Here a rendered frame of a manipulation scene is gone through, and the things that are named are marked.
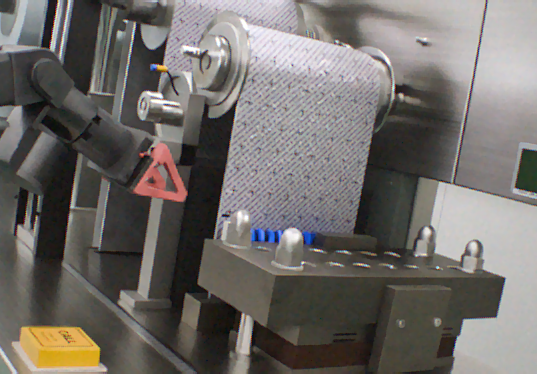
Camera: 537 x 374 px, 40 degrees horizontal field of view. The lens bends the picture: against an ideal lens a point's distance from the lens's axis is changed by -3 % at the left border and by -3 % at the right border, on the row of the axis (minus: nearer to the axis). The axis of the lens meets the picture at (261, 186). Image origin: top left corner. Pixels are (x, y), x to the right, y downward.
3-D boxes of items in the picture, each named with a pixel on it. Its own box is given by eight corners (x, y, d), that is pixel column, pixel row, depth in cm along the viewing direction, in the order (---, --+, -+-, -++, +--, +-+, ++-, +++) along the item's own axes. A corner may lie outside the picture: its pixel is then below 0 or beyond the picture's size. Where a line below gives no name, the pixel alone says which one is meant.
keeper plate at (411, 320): (367, 369, 92) (385, 284, 91) (422, 364, 98) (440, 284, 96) (380, 376, 90) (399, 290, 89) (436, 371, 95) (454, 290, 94)
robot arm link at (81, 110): (65, 70, 82) (45, 75, 87) (32, 121, 80) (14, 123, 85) (110, 106, 86) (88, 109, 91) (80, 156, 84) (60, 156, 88)
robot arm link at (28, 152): (47, 52, 77) (2, 47, 82) (-12, 143, 73) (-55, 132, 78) (112, 116, 86) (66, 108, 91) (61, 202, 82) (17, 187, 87)
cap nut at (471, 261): (451, 267, 105) (458, 236, 104) (468, 267, 107) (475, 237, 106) (471, 274, 102) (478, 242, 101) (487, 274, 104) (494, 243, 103)
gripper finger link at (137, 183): (177, 224, 91) (119, 182, 85) (152, 212, 96) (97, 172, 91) (208, 178, 92) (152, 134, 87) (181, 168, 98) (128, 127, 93)
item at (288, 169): (213, 239, 100) (237, 101, 98) (348, 246, 113) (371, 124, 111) (215, 240, 100) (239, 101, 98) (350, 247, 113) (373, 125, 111)
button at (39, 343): (18, 346, 81) (20, 325, 81) (77, 345, 85) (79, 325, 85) (36, 370, 75) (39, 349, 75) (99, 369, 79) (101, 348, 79)
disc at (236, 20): (184, 112, 109) (201, 11, 108) (187, 112, 109) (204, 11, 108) (236, 124, 97) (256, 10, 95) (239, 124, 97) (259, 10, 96)
